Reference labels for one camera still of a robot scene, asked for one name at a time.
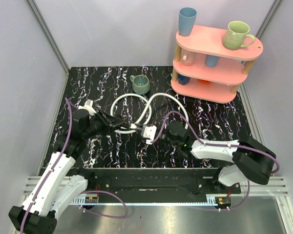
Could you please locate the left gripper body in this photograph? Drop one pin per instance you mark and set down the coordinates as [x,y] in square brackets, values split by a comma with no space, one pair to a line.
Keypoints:
[102,120]

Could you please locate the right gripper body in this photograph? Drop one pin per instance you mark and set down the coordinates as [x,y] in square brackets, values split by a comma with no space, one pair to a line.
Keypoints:
[164,137]

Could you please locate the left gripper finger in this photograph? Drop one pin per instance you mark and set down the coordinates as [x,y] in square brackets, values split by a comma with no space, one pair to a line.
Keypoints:
[117,125]
[108,117]

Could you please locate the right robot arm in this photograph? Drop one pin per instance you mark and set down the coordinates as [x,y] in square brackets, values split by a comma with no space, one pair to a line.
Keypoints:
[250,159]

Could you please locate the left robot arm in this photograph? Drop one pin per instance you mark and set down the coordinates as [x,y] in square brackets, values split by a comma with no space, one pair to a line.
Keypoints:
[40,212]

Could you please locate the marble pattern mat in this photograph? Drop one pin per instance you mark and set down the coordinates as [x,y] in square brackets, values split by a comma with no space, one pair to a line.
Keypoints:
[105,85]

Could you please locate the teal ceramic mug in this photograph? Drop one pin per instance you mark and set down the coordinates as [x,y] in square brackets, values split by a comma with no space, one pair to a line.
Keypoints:
[140,84]

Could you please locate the dark blue cup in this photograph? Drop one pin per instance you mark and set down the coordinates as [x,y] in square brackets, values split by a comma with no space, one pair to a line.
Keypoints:
[183,80]

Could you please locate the orange bowl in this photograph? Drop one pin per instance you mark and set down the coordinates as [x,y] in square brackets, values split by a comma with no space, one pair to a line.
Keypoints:
[204,81]

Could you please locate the pink three-tier shelf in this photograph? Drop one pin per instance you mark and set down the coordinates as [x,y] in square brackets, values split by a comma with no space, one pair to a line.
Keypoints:
[203,68]

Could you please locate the clear pink cup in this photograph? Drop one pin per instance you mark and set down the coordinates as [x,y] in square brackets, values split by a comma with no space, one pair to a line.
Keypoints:
[187,57]

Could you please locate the light blue cup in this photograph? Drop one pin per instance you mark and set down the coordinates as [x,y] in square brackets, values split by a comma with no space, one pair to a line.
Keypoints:
[211,61]

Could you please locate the green mug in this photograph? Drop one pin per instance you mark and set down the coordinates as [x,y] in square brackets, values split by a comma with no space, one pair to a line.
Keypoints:
[237,32]

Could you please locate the blue tall cup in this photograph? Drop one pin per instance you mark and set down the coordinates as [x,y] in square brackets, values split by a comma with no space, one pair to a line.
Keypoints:
[187,17]

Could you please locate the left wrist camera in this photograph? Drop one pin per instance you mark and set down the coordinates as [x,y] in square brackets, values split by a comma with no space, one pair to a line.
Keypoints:
[89,107]

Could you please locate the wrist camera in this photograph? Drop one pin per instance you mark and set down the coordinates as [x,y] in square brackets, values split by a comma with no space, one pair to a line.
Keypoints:
[89,107]
[149,133]

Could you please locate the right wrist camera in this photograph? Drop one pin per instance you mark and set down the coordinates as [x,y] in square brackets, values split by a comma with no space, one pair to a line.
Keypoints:
[149,133]

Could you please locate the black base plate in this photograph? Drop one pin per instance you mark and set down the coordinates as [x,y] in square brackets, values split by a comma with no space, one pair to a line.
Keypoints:
[159,187]

